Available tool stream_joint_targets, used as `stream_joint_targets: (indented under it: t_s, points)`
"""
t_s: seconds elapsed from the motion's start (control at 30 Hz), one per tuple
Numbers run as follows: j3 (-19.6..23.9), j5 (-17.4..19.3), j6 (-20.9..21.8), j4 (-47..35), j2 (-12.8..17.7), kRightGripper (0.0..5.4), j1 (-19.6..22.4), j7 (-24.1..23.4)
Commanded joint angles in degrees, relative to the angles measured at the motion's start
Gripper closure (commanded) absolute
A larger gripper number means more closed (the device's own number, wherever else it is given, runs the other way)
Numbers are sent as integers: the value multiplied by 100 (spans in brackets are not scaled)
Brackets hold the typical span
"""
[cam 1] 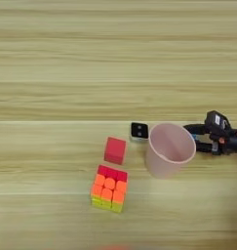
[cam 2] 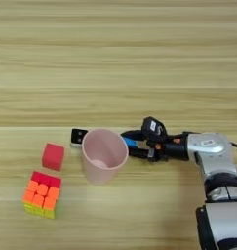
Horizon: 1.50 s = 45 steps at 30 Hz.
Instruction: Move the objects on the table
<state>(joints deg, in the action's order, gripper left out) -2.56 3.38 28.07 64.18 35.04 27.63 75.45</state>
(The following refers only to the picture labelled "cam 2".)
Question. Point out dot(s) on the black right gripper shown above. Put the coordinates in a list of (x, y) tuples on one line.
[(175, 150)]

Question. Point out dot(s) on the colourful puzzle cube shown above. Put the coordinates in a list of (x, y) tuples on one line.
[(42, 195)]

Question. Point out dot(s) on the red foam cube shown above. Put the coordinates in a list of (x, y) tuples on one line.
[(53, 157)]

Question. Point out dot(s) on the black box with white label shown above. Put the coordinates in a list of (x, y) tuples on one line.
[(153, 127)]

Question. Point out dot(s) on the pink plastic cup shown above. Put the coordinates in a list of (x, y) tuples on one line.
[(103, 156)]

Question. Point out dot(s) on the black and white small cube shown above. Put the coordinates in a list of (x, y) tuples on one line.
[(77, 135)]

